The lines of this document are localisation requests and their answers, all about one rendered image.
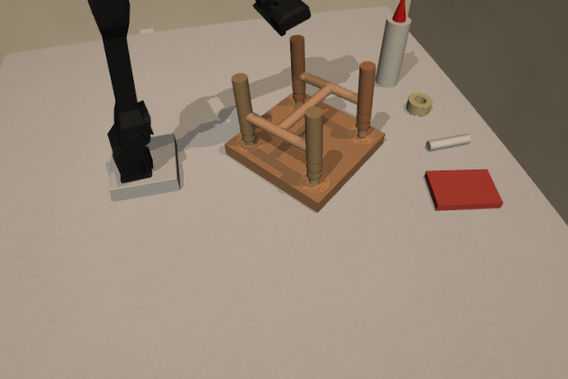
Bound flat red rectangular block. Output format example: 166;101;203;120
424;170;503;211

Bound brown wooden stool seat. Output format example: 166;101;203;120
225;92;385;213

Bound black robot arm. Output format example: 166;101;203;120
88;0;154;183

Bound brown wooden stool legs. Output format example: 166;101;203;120
232;35;376;186

